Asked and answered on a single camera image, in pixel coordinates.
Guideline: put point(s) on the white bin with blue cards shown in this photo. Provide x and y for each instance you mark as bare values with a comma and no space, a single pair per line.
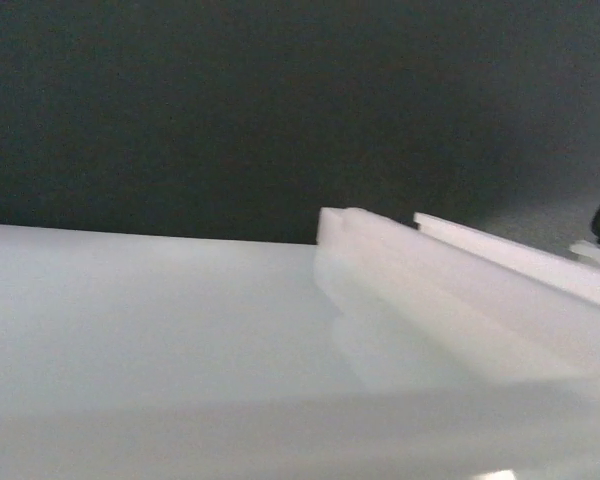
379,352

